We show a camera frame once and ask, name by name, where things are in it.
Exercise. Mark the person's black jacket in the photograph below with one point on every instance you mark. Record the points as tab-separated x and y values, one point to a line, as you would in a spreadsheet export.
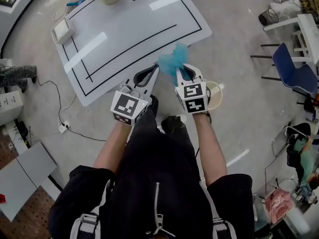
154	183

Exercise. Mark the person's black trousers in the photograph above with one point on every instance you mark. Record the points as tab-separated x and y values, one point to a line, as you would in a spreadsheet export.
172	127

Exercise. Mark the white table with black lines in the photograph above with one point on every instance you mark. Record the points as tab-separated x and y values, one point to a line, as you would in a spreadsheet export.
124	34

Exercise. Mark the white tissue box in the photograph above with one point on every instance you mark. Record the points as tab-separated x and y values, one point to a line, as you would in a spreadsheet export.
62	30

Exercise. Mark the blue chair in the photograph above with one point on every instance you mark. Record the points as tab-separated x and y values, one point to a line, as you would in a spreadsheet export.
294	73

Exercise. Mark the black mesh wastebasket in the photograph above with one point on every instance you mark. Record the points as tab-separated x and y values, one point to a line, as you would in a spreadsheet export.
269	16

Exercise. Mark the person's right forearm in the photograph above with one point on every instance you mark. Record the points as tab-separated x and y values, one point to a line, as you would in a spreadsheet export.
210	148

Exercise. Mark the white drawer cabinet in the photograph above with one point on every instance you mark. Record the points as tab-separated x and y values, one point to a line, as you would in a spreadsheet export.
10	106

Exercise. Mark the orange chair with black legs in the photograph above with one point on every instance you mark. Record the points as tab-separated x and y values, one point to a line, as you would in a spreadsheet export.
311	101

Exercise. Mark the beige round waste bin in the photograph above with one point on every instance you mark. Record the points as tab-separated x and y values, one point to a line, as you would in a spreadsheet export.
215	96

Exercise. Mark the pink cloth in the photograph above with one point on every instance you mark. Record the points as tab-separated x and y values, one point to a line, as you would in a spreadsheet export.
277	205

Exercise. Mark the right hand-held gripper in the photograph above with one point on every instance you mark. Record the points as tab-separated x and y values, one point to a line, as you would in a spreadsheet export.
194	96

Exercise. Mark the metal frame chair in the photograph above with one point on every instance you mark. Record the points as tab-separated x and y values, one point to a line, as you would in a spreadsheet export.
279	134

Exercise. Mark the black backpack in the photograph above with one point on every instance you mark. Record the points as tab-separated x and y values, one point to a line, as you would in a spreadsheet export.
296	138

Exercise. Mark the white power strip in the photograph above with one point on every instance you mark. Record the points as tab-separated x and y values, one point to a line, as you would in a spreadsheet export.
64	127

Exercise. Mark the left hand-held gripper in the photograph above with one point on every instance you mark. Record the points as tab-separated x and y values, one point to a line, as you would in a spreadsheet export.
129	106

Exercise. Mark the grey cabinet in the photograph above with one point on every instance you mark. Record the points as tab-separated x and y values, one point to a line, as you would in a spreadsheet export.
25	173

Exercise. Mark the blue fluffy cloth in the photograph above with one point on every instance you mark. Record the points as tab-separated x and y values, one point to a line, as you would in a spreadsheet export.
174	61

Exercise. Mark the person's right shoe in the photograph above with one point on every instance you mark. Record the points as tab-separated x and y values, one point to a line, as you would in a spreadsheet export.
183	117

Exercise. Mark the person's left forearm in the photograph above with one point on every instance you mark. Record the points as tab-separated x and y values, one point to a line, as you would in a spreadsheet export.
112	148

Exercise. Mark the white side table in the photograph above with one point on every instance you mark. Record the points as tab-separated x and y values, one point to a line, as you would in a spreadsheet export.
306	31

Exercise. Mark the black router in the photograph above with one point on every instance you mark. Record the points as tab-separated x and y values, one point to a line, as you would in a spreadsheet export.
22	131

